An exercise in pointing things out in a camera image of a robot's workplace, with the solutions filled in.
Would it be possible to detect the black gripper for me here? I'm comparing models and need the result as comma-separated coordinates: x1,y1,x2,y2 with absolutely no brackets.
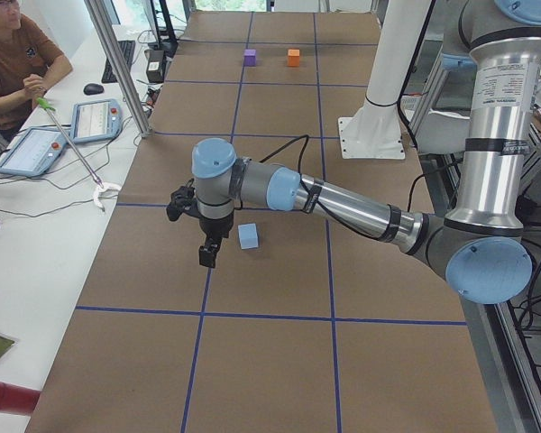
198,215,232,268

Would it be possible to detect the light blue foam block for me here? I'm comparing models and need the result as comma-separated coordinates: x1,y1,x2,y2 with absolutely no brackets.
238,223,259,250

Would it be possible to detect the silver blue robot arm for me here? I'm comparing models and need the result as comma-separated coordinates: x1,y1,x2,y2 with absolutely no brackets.
191,1,541,304

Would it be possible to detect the purple foam block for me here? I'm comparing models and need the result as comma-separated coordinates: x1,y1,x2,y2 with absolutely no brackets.
243,49,257,67

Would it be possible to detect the orange foam block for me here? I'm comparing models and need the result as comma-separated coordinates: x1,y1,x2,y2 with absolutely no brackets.
287,49,300,68

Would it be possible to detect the far blue teach pendant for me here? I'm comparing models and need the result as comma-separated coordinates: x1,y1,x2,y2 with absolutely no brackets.
69,98,123,143

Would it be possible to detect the blue teach pendant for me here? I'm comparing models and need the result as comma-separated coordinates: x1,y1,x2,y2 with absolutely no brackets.
69,98,123,143
0,127,67,177

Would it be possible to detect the black power adapter box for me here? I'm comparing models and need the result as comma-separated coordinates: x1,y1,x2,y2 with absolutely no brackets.
146,50,166,83

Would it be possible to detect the near blue teach pendant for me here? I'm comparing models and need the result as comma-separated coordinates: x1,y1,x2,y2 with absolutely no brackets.
0,127,67,177

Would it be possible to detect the black computer mouse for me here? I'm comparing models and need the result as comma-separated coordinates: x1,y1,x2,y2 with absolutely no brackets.
83,83,105,96

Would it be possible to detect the black keyboard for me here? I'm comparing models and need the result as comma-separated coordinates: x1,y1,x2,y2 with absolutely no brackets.
101,40,136,84

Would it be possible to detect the red cylinder bottle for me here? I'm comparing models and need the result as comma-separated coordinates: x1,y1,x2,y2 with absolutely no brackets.
0,382,41,416

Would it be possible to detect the person in brown shirt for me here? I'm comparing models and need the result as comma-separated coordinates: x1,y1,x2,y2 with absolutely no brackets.
0,1,73,142

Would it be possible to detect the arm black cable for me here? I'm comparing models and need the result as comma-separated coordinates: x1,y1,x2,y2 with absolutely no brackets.
257,134,326,213

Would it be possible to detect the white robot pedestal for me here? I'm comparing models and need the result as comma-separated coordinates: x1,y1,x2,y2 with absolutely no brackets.
338,0,432,160

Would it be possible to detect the green handled reacher grabber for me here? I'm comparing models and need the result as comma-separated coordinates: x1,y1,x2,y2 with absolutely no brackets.
36,97,122,212

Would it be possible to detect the aluminium frame post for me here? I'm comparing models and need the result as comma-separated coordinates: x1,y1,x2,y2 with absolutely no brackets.
84,0,151,138

